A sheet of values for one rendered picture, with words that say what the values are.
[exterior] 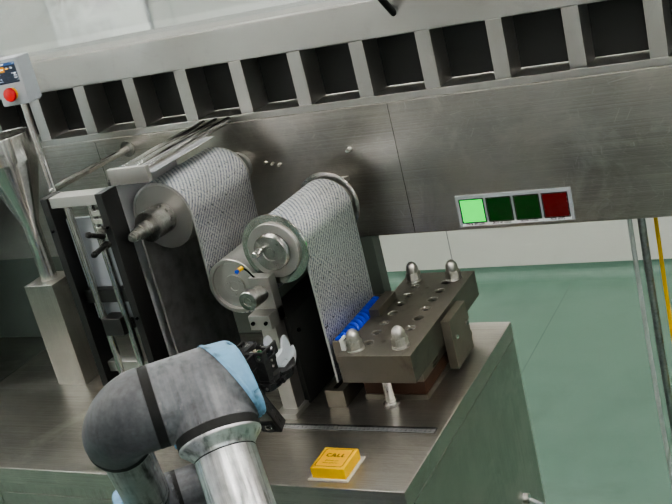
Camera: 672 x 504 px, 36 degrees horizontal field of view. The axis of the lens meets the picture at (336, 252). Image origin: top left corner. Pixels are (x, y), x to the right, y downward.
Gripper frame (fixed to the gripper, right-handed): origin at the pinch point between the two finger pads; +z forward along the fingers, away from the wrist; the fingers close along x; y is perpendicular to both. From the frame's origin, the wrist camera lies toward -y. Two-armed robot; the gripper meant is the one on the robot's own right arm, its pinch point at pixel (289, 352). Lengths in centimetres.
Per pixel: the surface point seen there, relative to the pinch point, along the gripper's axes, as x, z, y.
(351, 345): -7.2, 11.0, -4.3
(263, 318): 8.3, 6.6, 4.2
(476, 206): -25, 45, 11
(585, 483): -14, 118, -109
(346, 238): -0.4, 31.6, 10.5
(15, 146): 72, 21, 42
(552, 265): 36, 279, -103
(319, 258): -0.4, 18.8, 11.4
